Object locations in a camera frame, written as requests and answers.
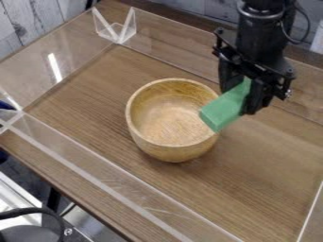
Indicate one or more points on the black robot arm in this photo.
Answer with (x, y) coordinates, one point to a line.
(251, 51)

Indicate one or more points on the clear acrylic enclosure wall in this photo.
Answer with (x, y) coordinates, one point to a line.
(253, 190)

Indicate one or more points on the brown wooden bowl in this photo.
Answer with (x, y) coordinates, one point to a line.
(163, 121)

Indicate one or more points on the black table leg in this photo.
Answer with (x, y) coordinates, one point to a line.
(53, 199)

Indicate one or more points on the green rectangular block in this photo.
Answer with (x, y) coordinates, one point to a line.
(224, 109)

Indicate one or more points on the clear acrylic corner bracket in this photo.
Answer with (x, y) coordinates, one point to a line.
(114, 32)

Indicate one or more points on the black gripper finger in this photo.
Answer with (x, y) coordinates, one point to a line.
(257, 97)
(229, 75)

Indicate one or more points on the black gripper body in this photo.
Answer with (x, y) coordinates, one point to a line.
(255, 46)

